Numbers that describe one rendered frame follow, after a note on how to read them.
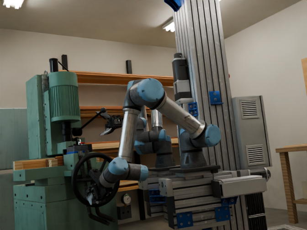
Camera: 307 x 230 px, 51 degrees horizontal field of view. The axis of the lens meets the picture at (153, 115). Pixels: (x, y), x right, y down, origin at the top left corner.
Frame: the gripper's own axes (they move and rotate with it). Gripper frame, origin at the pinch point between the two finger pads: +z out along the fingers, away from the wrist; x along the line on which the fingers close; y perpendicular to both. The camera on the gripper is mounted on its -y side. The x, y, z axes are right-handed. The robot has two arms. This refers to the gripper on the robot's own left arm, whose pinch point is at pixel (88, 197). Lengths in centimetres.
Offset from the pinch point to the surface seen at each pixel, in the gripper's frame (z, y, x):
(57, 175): 14.4, -22.4, -5.7
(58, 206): 22.9, -7.5, -6.3
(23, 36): 134, -295, 58
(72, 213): 25.3, -3.3, 1.7
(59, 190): 18.7, -14.8, -5.2
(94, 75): 115, -213, 125
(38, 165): 24.6, -35.6, -10.5
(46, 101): 16, -77, 1
